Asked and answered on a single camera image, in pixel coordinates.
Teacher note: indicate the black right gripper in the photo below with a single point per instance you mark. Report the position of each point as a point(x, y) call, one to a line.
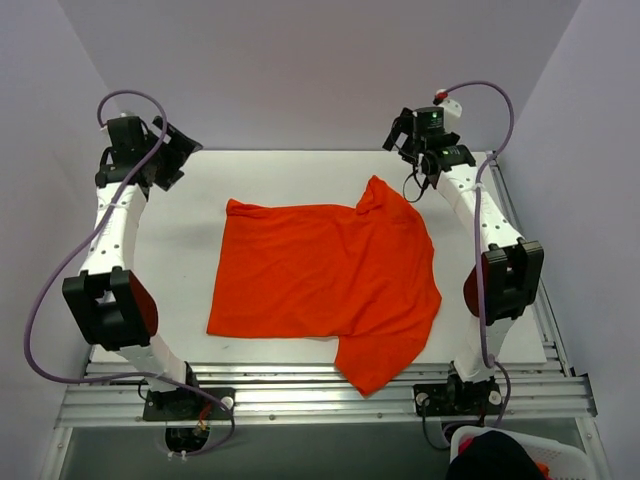
point(400, 133)

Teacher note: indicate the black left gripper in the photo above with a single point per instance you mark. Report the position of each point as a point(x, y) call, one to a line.
point(176, 151)

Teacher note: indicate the orange t shirt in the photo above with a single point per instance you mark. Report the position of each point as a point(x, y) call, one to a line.
point(363, 275)

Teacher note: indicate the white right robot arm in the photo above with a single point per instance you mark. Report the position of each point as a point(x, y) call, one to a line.
point(506, 274)

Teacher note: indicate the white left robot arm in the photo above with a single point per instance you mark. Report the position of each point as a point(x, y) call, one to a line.
point(110, 305)

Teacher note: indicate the black garment in basket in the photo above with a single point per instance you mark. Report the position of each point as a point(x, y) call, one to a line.
point(493, 455)

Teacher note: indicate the white laundry basket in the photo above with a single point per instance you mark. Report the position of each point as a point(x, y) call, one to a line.
point(556, 460)

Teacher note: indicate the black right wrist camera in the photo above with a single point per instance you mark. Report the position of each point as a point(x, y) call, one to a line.
point(429, 121)

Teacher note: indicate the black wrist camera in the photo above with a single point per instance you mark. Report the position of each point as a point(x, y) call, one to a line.
point(429, 121)
point(126, 132)

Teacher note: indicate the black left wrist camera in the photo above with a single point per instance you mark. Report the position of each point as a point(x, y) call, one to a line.
point(126, 132)

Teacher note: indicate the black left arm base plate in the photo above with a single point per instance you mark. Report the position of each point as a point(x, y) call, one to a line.
point(178, 405)

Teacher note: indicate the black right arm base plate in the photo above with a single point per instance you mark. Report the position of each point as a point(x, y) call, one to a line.
point(457, 398)

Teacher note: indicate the aluminium rail frame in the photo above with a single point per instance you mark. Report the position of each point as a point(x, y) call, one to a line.
point(282, 384)

